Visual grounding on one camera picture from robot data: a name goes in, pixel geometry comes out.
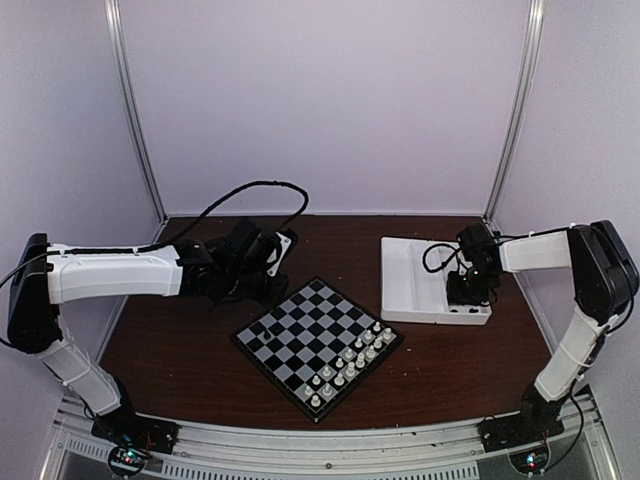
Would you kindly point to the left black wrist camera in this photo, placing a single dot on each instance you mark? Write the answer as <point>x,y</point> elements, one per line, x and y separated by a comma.
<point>249,246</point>

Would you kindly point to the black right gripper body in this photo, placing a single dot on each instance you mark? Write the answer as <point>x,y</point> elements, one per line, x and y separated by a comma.
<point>472,288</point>

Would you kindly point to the left aluminium frame post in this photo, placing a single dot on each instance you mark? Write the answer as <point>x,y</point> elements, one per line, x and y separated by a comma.
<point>116,33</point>

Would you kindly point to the white chess piece row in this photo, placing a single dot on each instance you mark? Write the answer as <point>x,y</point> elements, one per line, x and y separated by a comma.
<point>331,376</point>

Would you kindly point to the right aluminium frame post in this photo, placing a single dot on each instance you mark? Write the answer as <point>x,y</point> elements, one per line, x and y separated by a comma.
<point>527,69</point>

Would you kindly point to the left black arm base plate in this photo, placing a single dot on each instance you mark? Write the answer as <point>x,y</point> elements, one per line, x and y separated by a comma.
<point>124,427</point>

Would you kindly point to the black white chessboard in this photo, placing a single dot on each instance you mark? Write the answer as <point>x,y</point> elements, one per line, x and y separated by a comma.
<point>302,326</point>

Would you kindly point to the front aluminium rail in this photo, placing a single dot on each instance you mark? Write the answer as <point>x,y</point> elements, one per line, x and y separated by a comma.
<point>451,450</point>

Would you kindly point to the aluminium frame post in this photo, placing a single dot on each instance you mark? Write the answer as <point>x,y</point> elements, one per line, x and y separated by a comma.
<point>116,33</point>
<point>527,69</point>

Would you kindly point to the white plastic divided tray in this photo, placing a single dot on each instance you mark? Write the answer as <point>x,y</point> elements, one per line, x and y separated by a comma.
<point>413,283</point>

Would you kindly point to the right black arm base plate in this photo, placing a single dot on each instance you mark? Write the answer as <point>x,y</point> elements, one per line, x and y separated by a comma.
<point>535,420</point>

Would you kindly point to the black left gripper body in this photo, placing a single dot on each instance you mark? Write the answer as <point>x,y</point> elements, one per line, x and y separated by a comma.
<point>244,285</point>

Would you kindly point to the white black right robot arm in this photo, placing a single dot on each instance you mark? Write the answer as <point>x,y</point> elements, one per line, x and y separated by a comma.
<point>604,285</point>

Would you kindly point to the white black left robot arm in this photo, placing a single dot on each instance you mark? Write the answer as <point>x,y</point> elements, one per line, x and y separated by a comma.
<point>224,270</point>

